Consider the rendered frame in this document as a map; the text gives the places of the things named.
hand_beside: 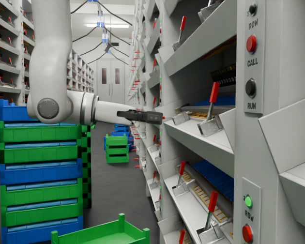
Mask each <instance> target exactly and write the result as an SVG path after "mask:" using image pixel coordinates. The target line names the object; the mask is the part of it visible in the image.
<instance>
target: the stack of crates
mask: <svg viewBox="0 0 305 244"><path fill-rule="evenodd" d="M81 130H82V193H83V209H86V208H91V207H92V175H91V126H88V125H81ZM85 132H86V134H85Z"/></svg>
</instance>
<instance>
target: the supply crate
mask: <svg viewBox="0 0 305 244"><path fill-rule="evenodd" d="M0 121H37V120H36V119H31V118H30V117H29V116H28V112H27V106H9V104H8V100H3V99H0Z"/></svg>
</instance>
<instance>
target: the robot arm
mask: <svg viewBox="0 0 305 244"><path fill-rule="evenodd" d="M31 7H32V16H33V25H34V34H35V47H34V49H33V52H32V54H31V57H30V64H29V81H30V93H29V95H28V100H27V112H28V116H29V117H30V118H31V119H36V120H40V121H41V122H43V123H45V124H57V123H60V122H63V123H72V124H80V125H88V126H91V125H92V123H93V124H94V125H96V122H97V121H99V122H106V123H112V124H120V125H127V126H133V125H134V123H133V122H132V121H138V122H146V123H150V124H158V125H161V124H162V120H163V113H161V112H155V111H140V110H136V109H135V108H134V107H131V106H127V105H122V104H117V103H111V102H104V101H99V96H97V97H96V98H95V94H93V93H85V92H78V91H68V90H67V63H68V58H69V55H70V53H71V51H72V45H73V41H72V24H71V10H70V0H31Z"/></svg>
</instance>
